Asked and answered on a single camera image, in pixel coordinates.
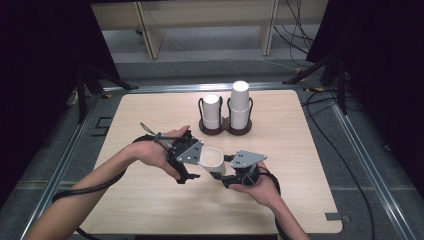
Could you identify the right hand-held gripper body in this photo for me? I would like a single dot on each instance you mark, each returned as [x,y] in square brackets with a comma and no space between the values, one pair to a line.
[246,158]

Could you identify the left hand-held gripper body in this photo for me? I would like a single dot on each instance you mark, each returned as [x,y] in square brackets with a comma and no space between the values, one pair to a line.
[190,151]

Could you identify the single white paper cup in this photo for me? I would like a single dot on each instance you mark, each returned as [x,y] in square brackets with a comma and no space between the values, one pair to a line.
[213,160]

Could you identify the dark brown double cup holder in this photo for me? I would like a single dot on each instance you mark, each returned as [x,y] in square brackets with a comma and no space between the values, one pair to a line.
[226,126]

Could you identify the short stack of white cups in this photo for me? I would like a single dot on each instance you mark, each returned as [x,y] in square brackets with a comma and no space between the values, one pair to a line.
[211,111]

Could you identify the person's left hand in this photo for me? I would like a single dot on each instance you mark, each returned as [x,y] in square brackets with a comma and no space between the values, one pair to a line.
[153,153]

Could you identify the person's right hand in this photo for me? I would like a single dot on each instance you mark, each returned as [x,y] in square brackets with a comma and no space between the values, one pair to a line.
[263,190]

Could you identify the tall stack of white cups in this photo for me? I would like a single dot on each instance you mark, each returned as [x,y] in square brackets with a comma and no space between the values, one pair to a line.
[240,106]

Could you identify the black tape floor mark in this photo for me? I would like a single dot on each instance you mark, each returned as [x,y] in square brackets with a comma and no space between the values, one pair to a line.
[102,126]

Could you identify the yellow tape piece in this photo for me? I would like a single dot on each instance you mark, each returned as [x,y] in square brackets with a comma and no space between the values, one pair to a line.
[300,75]
[315,89]

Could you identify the black tape strip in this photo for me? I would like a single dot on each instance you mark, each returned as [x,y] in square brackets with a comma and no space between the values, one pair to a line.
[335,216]

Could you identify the black tripod stand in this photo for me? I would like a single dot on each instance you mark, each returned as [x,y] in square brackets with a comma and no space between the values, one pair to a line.
[341,86]
[81,96]

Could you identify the light wooden shelf unit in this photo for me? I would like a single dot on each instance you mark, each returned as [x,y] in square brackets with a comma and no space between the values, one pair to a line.
[206,13]

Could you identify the black curtain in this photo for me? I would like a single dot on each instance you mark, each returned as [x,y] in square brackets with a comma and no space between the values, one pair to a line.
[386,66]
[40,83]

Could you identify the metal floor rail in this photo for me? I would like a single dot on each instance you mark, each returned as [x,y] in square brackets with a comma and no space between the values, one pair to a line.
[56,166]
[370,160]

